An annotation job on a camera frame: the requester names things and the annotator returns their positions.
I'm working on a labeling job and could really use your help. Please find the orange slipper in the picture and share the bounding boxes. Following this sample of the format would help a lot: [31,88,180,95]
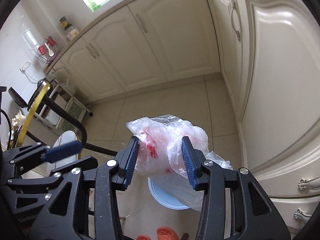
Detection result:
[136,235,151,240]
[157,226,179,240]

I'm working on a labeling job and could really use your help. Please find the black silver grill appliance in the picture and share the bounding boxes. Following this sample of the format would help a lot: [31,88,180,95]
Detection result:
[8,78,52,110]

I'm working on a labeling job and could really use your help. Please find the green dish soap bottle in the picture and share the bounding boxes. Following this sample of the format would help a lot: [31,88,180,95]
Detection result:
[88,0,100,12]

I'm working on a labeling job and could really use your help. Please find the white wall socket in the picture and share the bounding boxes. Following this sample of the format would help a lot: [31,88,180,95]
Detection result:
[20,60,32,73]

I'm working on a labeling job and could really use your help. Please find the wire rack with red cups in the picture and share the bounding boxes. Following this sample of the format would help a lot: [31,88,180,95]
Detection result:
[35,36,60,65]

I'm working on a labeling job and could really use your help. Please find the round white marble table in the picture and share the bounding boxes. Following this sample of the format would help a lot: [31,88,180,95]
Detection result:
[7,81,89,176]

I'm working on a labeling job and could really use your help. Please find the white storage shelf cart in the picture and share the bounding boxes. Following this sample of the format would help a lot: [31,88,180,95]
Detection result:
[28,78,93,134]

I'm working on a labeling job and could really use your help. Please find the clear pink plastic bag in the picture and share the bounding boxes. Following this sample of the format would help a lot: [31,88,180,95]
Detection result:
[126,114,232,211]

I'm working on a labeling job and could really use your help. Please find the glass jar with yellow lid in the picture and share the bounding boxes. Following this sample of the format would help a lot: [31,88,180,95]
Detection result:
[60,17,79,41]

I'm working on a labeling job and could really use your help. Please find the cream base cabinets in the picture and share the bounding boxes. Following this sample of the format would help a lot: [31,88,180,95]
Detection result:
[46,0,319,233]

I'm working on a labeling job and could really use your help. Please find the light blue trash bin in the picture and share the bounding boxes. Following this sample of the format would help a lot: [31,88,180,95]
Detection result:
[148,178,190,210]

